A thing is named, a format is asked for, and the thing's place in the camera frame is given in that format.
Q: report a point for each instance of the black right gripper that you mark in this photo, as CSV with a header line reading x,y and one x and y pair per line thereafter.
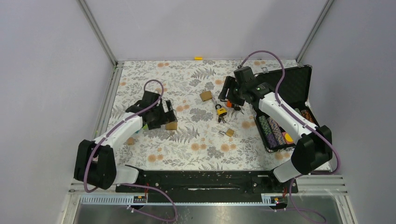
x,y
229,83

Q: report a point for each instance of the floral patterned mat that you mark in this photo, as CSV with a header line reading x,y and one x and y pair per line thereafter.
x,y
197,143

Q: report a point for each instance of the large brass padlock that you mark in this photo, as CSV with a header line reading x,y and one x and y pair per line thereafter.
x,y
172,126

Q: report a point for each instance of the wooden cube block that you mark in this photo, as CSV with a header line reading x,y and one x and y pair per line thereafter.
x,y
130,141

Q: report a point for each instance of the yellow black padlock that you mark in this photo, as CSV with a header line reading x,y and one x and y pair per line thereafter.
x,y
221,113

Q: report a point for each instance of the small brass padlock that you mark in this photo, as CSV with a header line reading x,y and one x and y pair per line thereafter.
x,y
228,132

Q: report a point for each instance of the yellow poker chip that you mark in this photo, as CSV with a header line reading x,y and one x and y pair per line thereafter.
x,y
288,138

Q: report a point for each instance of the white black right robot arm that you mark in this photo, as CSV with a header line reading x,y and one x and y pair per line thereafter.
x,y
312,142

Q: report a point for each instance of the black keys bunch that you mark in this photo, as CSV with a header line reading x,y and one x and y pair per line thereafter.
x,y
237,109

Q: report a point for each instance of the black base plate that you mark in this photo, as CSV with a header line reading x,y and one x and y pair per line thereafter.
x,y
213,183

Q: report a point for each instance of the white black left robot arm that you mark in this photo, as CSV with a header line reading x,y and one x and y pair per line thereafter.
x,y
95,162

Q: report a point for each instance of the white slotted cable duct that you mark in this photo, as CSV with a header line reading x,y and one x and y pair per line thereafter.
x,y
155,199

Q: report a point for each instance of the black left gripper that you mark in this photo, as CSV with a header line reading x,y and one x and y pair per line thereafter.
x,y
167,116

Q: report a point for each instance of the black poker chip case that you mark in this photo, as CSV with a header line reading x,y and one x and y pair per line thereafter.
x,y
294,90

